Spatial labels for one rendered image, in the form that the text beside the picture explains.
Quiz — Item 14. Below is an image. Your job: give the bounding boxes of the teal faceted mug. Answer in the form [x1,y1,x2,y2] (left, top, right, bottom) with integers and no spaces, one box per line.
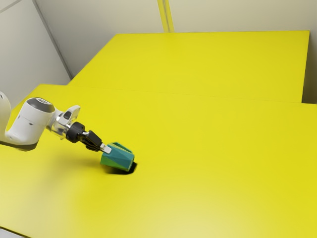
[100,142,135,172]

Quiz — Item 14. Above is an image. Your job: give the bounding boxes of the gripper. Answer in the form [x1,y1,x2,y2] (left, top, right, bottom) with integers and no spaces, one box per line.
[66,121,112,154]

